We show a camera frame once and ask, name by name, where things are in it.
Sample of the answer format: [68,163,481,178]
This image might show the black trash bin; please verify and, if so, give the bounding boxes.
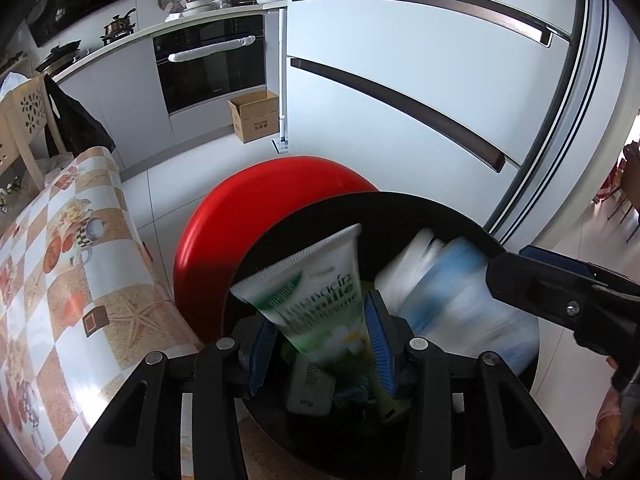
[221,192,542,480]

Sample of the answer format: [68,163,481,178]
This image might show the white sliding door frame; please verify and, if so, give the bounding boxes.
[484,0,632,252]

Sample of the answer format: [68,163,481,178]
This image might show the red round stool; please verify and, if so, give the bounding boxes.
[173,156,382,347]

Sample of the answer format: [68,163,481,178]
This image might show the white refrigerator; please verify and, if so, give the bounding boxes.
[279,0,597,242]

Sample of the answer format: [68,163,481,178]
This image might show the black built-in oven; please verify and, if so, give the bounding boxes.
[153,14,267,116]

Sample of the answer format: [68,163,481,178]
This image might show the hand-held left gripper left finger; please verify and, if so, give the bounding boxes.
[62,317,281,480]

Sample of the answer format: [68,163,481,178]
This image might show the checkered floral tablecloth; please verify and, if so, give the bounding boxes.
[0,146,202,480]

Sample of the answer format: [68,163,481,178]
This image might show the black wok with lid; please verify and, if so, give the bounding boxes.
[34,40,82,74]

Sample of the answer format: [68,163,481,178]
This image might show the white and green tube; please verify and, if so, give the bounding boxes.
[230,223,364,367]

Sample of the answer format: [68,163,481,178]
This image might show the grey small box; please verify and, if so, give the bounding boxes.
[285,354,337,417]

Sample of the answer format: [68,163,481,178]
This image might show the metal pot with handle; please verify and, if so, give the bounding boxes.
[101,8,137,44]

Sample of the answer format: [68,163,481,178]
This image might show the white and blue plastic wrapper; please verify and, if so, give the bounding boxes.
[374,227,540,377]

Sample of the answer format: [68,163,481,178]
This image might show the beige plastic cart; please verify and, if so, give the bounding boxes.
[0,77,52,202]

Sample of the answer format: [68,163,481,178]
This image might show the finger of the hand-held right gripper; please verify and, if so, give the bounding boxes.
[519,244,640,295]
[486,252,640,357]

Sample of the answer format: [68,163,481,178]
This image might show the cardboard box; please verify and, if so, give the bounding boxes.
[227,90,281,145]

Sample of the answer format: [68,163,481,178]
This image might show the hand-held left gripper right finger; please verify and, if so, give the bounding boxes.
[364,292,583,480]

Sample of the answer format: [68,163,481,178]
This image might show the white upright pole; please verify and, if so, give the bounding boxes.
[272,7,292,155]

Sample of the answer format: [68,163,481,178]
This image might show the person's right hand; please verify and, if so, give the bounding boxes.
[585,387,627,480]

